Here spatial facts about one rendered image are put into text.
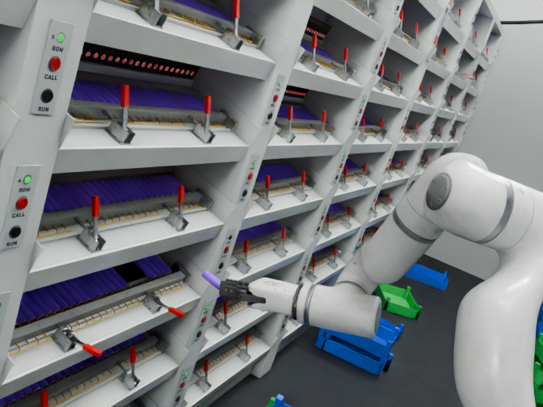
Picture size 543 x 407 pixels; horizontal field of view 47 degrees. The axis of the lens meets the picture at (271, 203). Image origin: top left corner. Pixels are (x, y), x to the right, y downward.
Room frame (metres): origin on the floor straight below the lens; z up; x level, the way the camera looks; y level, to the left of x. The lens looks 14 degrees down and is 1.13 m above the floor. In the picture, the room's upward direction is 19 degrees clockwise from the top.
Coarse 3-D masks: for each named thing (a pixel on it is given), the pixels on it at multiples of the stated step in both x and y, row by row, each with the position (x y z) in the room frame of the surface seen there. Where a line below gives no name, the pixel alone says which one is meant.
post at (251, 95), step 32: (224, 0) 1.47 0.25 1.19; (256, 0) 1.44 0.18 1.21; (288, 0) 1.41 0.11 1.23; (288, 32) 1.42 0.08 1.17; (288, 64) 1.47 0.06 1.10; (256, 96) 1.41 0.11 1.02; (224, 192) 1.41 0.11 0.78; (224, 224) 1.40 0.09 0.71; (192, 256) 1.42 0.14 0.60; (192, 320) 1.40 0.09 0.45; (192, 352) 1.45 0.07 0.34; (160, 384) 1.42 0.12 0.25
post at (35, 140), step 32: (64, 0) 0.79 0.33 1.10; (0, 32) 0.77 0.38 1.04; (32, 32) 0.75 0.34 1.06; (0, 64) 0.76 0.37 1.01; (32, 64) 0.76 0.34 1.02; (0, 96) 0.76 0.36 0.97; (32, 96) 0.77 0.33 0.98; (64, 96) 0.83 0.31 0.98; (32, 128) 0.79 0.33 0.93; (0, 160) 0.75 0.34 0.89; (32, 160) 0.80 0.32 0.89; (0, 192) 0.76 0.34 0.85; (0, 224) 0.77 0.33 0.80; (32, 224) 0.83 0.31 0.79; (0, 256) 0.78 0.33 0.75; (0, 288) 0.80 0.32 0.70; (0, 352) 0.82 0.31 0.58
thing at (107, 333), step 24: (168, 264) 1.44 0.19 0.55; (192, 264) 1.42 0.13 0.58; (192, 288) 1.41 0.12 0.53; (120, 312) 1.17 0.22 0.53; (144, 312) 1.22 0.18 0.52; (168, 312) 1.27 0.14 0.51; (48, 336) 0.99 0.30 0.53; (96, 336) 1.06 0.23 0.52; (120, 336) 1.13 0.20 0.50; (24, 360) 0.91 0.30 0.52; (48, 360) 0.94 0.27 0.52; (72, 360) 1.00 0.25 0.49; (0, 384) 0.84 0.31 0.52; (24, 384) 0.90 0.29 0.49
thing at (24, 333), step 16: (176, 272) 1.39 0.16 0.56; (144, 288) 1.25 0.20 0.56; (160, 288) 1.31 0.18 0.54; (176, 288) 1.35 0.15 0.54; (96, 304) 1.11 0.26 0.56; (112, 304) 1.15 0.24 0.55; (48, 320) 0.99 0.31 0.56; (64, 320) 1.02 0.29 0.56; (16, 336) 0.92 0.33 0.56; (32, 336) 0.96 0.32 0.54; (16, 352) 0.90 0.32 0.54
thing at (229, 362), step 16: (240, 336) 1.96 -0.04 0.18; (256, 336) 2.06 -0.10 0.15; (272, 336) 2.06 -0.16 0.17; (224, 352) 1.85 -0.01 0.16; (240, 352) 1.89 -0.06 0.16; (256, 352) 1.98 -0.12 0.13; (208, 368) 1.73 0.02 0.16; (224, 368) 1.79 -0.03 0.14; (240, 368) 1.84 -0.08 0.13; (192, 384) 1.63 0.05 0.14; (208, 384) 1.65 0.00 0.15; (224, 384) 1.77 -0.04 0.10; (192, 400) 1.58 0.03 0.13
